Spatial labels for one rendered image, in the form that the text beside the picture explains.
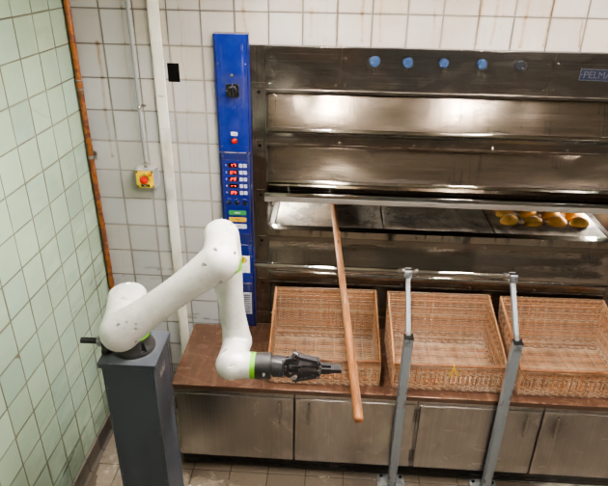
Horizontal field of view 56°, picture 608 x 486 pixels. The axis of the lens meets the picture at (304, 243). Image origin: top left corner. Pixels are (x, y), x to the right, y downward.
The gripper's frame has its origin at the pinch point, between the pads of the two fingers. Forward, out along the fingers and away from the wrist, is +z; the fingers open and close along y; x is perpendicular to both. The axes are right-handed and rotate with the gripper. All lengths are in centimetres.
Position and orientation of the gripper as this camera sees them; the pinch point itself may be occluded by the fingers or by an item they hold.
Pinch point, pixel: (331, 368)
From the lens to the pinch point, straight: 204.2
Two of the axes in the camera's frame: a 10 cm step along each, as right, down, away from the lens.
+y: -0.2, 8.9, 4.5
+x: -0.5, 4.5, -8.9
